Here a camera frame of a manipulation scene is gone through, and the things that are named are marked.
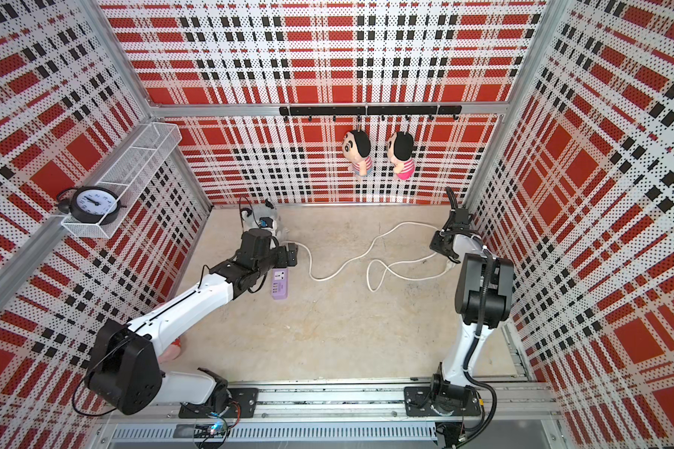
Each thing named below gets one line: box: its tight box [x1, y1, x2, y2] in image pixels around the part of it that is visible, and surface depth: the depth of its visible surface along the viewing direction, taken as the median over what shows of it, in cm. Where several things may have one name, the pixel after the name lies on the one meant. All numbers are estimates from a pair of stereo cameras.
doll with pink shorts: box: [386, 130, 416, 181], surface depth 96 cm
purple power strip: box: [271, 267, 289, 301], surface depth 95 cm
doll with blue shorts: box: [341, 129, 373, 177], surface depth 95 cm
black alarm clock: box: [56, 185, 128, 226], surface depth 64 cm
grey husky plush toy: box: [241, 199, 282, 243], surface depth 93 cm
